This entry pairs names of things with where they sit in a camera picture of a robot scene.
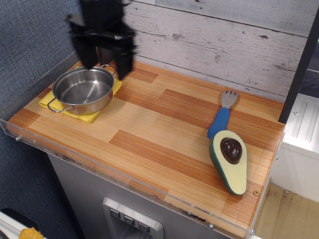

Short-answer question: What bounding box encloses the yellow folded cloth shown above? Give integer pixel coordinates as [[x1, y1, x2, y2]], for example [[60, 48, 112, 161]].
[[38, 66, 123, 123]]

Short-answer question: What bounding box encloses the black vertical post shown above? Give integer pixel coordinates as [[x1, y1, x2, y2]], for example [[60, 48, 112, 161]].
[[278, 9, 319, 124], [96, 46, 118, 68]]

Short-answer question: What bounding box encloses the toy avocado half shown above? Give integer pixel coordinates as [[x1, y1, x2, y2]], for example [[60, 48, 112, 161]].
[[209, 130, 248, 196]]

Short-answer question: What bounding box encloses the clear acrylic table guard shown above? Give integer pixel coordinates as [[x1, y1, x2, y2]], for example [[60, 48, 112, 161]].
[[0, 34, 286, 239]]

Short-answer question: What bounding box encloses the black left vertical post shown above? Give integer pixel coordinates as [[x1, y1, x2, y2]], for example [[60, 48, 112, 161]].
[[96, 46, 118, 68]]

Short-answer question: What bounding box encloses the black right vertical post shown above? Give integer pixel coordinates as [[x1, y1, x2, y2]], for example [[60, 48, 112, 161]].
[[278, 9, 319, 124]]

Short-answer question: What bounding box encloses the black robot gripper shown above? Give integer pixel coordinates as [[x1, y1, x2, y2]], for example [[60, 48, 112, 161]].
[[67, 0, 136, 80]]

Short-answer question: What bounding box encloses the grey toy fridge dispenser panel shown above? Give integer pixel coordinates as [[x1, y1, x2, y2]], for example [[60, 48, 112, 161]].
[[103, 197, 164, 239]]

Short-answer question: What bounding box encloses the white ribbed box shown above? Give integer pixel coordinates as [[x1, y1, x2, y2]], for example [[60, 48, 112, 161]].
[[271, 94, 319, 202]]

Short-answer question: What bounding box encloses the stainless steel pot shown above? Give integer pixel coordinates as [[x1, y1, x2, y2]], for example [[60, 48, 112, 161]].
[[47, 64, 117, 116]]

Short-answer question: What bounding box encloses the blue handled metal fork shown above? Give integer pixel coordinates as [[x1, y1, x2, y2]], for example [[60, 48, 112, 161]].
[[207, 90, 239, 139]]

